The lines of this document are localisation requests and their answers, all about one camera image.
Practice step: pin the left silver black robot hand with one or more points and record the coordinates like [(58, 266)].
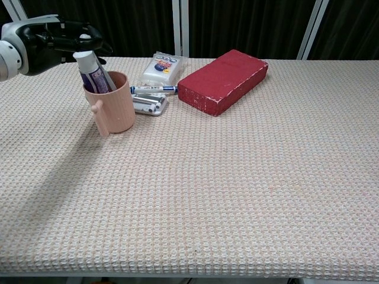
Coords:
[(44, 41)]

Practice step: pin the purple white toothpaste tube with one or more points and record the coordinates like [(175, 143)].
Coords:
[(89, 69)]

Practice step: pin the grey toothbrush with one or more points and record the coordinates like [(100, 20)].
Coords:
[(107, 77)]

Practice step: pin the blue white marker pen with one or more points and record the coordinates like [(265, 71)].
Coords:
[(154, 88)]

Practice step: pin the white packet with blue print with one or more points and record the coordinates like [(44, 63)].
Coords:
[(161, 69)]

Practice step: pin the battery blister pack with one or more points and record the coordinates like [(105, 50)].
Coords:
[(148, 103)]

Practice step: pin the red brick-shaped block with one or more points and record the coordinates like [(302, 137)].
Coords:
[(222, 80)]

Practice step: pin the beige waffle-weave tablecloth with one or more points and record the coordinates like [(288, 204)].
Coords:
[(207, 183)]

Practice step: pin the white metal frame post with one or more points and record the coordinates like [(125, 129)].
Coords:
[(14, 10), (181, 26), (314, 26)]

